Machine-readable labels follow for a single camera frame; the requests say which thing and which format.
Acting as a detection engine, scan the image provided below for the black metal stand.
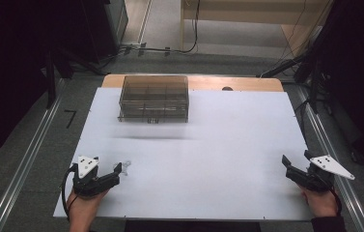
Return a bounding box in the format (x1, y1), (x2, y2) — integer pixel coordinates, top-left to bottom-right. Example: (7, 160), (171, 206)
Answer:
(42, 47), (107, 110)
(256, 32), (335, 115)

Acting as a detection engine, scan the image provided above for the metal floor rail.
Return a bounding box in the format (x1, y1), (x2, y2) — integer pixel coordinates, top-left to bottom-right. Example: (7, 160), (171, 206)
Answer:
(294, 84), (364, 232)
(0, 77), (68, 232)

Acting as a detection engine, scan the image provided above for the small clear plastic piece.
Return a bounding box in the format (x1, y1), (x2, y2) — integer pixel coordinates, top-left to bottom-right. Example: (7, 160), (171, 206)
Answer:
(113, 159), (132, 177)

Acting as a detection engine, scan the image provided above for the person's left hand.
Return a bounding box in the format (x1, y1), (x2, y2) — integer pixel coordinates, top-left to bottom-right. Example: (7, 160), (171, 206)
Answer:
(66, 188), (110, 227)

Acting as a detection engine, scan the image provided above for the black curtain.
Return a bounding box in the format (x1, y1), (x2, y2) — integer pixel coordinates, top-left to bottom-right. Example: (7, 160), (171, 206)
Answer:
(314, 0), (364, 172)
(0, 0), (84, 167)

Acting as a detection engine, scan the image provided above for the person's right hand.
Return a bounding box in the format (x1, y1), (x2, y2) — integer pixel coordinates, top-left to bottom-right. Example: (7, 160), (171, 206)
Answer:
(299, 186), (340, 218)

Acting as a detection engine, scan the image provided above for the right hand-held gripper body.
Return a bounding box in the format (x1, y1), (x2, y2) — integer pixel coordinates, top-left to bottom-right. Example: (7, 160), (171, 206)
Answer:
(285, 155), (356, 193)

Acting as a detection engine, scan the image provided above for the white table board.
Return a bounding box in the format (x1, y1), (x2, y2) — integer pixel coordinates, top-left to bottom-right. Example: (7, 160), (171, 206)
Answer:
(52, 87), (315, 222)

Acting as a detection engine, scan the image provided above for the black floor cable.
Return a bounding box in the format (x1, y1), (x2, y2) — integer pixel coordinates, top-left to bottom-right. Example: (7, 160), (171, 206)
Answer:
(100, 0), (202, 71)

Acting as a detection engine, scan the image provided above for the clear plastic drawer box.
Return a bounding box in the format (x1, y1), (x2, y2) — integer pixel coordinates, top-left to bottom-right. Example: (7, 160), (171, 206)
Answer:
(117, 74), (190, 125)

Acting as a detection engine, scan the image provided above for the wooden table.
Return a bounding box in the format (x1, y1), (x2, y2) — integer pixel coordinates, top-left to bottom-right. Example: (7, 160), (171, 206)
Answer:
(100, 73), (285, 93)

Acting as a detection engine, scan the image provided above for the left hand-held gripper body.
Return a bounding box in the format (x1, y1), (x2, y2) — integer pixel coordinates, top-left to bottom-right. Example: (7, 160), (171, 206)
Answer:
(71, 156), (114, 198)

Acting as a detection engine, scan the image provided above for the dark cabinet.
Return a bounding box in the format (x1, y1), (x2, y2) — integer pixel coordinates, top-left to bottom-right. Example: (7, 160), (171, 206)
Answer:
(78, 0), (129, 64)

